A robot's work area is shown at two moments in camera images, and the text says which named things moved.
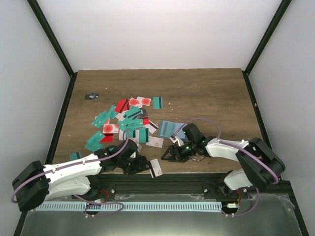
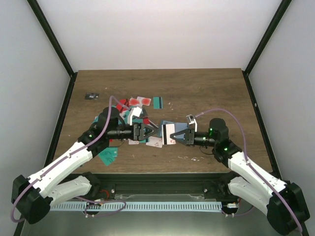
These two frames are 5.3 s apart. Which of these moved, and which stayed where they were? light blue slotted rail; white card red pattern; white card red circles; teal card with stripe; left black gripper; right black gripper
Moved: left black gripper; right black gripper
Stayed: white card red pattern; light blue slotted rail; white card red circles; teal card with stripe
